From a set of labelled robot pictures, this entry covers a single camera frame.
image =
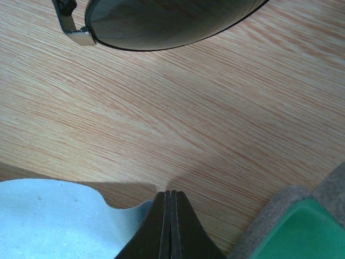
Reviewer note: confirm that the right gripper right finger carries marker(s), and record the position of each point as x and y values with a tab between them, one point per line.
188	238

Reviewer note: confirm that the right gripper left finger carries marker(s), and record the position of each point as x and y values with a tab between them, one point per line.
152	239

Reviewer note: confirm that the grey glasses case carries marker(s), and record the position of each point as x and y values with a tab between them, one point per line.
299	223

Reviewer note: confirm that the dark aviator sunglasses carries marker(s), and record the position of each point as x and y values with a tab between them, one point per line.
151	25

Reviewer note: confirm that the light blue cleaning cloth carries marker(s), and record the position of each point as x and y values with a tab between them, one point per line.
43	218

